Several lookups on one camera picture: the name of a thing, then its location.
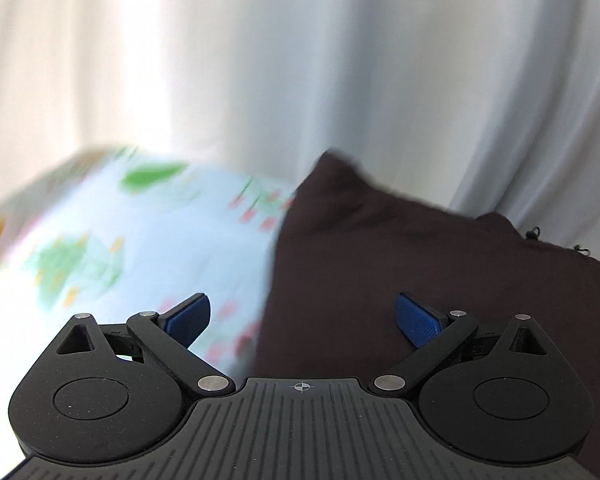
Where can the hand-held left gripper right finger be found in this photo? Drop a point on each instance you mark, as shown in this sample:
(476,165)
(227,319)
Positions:
(419,325)

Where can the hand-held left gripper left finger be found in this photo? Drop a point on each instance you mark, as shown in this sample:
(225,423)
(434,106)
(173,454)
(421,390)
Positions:
(188,321)

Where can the dark brown jacket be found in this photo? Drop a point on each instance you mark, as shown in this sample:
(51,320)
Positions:
(380,260)

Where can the floral bed sheet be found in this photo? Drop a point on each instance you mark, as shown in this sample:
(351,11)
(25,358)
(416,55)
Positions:
(130,240)

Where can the white curtain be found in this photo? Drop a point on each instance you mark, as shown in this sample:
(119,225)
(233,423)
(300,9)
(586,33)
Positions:
(300,60)

